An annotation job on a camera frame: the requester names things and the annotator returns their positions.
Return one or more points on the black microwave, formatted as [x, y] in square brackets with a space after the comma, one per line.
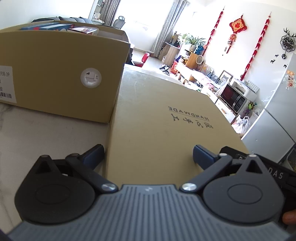
[232, 98]

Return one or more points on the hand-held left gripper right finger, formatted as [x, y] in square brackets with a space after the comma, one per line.
[203, 156]

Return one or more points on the grey curtain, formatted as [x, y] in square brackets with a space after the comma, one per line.
[112, 11]
[168, 25]

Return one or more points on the white plastic bag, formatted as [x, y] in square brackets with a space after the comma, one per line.
[241, 124]

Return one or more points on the white marble desktop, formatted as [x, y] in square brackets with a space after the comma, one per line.
[46, 139]

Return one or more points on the white low cabinet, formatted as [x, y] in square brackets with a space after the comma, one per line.
[225, 109]

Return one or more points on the person's right hand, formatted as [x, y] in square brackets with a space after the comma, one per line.
[290, 216]

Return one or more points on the blue plush toy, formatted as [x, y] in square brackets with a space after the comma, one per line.
[200, 49]

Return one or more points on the black antler wall clock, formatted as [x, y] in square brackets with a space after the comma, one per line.
[288, 42]

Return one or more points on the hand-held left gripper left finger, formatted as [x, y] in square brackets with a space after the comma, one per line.
[93, 155]

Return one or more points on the white pink medicine box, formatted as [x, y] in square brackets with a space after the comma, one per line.
[83, 30]

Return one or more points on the red child chair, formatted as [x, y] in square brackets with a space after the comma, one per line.
[144, 59]

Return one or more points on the cardboard box lid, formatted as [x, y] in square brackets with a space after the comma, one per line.
[161, 115]

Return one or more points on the silver refrigerator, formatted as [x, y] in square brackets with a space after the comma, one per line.
[272, 120]

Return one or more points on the wooden computer desk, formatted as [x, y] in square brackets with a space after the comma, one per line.
[170, 53]

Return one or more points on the framed cartoon picture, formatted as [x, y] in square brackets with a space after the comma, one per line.
[224, 77]

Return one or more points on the potted green plant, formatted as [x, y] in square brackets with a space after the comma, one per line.
[192, 41]

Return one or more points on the wooden cabinet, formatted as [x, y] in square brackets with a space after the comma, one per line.
[192, 61]

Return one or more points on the large blue medicine box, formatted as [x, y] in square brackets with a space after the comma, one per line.
[34, 26]

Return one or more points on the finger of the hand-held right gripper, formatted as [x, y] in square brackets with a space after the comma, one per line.
[235, 153]

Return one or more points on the cardboard shoe box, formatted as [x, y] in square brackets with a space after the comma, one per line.
[46, 69]

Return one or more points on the red knot wall ornament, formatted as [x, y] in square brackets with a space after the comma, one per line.
[237, 25]

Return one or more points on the grey office chair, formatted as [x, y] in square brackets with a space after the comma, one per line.
[119, 22]

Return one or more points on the white printer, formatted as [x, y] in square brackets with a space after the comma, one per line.
[246, 89]

